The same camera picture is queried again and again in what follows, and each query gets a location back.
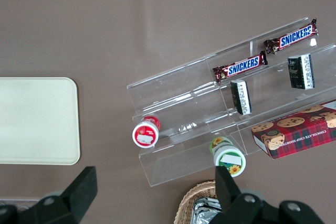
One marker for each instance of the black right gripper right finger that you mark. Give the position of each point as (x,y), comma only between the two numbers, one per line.
(228,195)

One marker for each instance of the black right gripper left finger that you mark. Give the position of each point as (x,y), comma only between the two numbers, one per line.
(78,192)

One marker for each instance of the oval light wicker basket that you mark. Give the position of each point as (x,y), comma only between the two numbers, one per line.
(187,200)

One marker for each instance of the cream rectangular tray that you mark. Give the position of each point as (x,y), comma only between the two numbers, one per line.
(36,121)

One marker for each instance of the aluminium foil container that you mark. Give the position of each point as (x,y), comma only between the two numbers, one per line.
(203,213)

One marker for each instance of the green lidded cup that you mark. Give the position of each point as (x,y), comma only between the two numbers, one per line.
(228,155)

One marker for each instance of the red lidded cup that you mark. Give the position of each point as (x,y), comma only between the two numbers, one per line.
(144,134)

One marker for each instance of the red tartan cookie box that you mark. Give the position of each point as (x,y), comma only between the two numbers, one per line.
(296,134)

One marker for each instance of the small black box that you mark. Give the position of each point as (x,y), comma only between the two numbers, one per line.
(241,98)
(300,72)

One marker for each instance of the clear acrylic stepped stand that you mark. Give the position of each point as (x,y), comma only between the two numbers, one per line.
(275,98)
(183,103)

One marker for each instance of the Snickers chocolate bar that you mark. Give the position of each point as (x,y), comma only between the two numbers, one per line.
(294,37)
(241,66)

